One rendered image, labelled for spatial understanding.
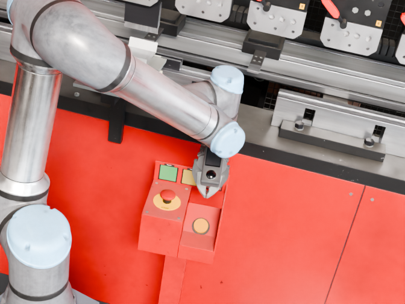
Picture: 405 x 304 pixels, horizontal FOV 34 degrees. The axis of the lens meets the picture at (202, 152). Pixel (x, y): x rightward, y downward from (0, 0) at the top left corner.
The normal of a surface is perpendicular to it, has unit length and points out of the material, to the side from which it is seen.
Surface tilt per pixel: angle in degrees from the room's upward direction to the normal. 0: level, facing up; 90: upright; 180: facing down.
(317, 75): 90
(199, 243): 0
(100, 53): 64
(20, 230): 7
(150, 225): 90
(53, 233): 7
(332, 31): 90
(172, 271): 90
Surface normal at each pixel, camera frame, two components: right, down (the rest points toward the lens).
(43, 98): 0.41, 0.54
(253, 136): 0.14, -0.83
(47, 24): -0.36, -0.18
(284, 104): -0.23, 0.51
